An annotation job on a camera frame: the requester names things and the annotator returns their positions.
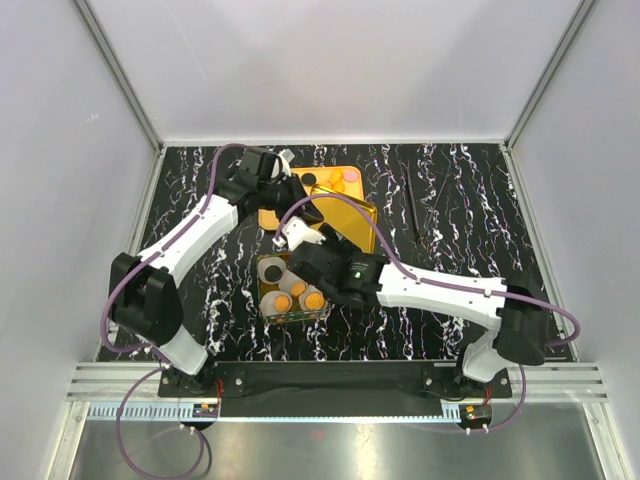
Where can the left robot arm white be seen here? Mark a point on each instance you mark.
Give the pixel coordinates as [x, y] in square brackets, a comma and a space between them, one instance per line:
[143, 288]

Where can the plain round orange cookie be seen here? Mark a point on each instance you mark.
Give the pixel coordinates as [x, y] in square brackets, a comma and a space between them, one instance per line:
[297, 288]

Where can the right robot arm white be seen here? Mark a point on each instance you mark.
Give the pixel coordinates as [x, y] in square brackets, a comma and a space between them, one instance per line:
[513, 316]

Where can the black chocolate sandwich cookie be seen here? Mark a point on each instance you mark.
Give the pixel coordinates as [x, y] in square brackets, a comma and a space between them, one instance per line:
[272, 274]

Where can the yellow flower shaped cookie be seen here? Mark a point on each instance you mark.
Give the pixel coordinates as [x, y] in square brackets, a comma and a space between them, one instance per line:
[339, 186]

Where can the dotted round sandwich cookie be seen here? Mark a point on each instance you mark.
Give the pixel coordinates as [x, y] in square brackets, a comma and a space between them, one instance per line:
[282, 303]

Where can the pink macaron top right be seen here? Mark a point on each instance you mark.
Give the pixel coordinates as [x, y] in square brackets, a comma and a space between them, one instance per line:
[350, 176]

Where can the gold square cookie tin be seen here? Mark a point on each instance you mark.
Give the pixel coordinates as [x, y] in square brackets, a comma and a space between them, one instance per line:
[295, 314]

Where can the yellow serving tray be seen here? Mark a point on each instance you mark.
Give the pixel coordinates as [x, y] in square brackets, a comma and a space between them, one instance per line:
[268, 221]

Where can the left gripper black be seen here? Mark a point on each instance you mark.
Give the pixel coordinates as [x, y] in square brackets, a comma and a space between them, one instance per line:
[307, 209]

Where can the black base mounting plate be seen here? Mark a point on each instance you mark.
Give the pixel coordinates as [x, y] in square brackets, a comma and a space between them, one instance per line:
[240, 379]

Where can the aluminium frame rail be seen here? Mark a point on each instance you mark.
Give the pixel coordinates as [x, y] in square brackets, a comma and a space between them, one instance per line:
[103, 386]

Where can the white paper cup front-right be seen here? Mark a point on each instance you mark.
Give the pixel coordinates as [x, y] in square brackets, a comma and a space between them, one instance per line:
[301, 298]

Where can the orange half cookie top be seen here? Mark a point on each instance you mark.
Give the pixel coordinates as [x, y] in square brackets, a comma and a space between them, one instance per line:
[335, 176]

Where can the white paper cup front-left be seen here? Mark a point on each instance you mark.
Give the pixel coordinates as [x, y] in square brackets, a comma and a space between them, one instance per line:
[266, 304]

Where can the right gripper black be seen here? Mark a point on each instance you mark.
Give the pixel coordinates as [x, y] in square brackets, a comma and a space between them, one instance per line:
[334, 241]

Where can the white paper cup centre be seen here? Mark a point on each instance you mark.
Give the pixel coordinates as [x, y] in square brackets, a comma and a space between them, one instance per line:
[291, 284]

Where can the gold tin lid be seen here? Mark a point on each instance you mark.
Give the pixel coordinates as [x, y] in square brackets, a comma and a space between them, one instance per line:
[353, 225]

